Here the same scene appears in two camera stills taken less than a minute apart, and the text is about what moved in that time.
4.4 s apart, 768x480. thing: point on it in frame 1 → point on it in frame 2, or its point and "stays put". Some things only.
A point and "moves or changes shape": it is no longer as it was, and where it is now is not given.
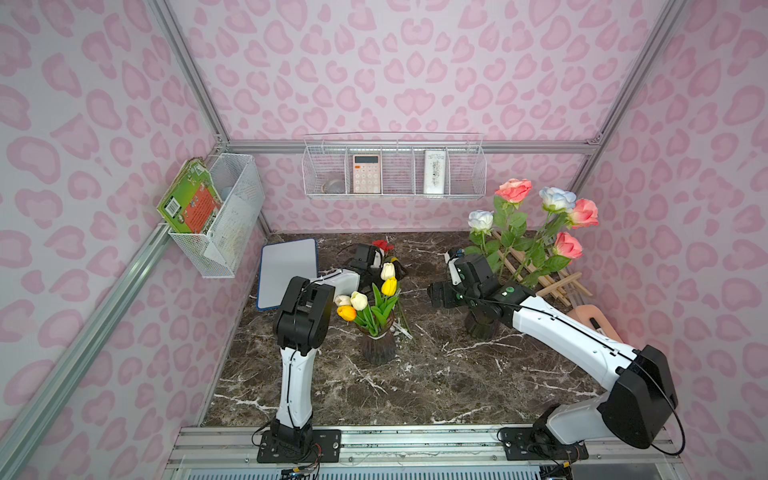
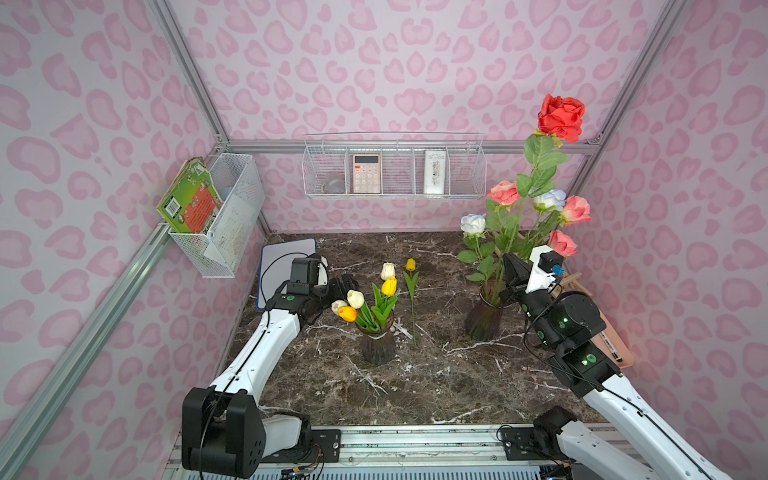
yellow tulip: x=387 y=299 stays put
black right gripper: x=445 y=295 → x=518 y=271
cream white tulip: x=388 y=270 stays put
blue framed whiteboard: x=279 y=263 stays put
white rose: x=480 y=222 moves or changes shape
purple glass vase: x=481 y=330 stays put
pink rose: x=583 y=214 moves or changes shape
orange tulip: x=346 y=312 stays put
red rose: x=384 y=245 → x=559 y=120
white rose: x=555 y=201 moves or changes shape
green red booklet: x=192 y=200 stays put
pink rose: x=509 y=194 moves or changes shape
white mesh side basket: x=218 y=253 stays put
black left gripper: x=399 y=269 → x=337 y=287
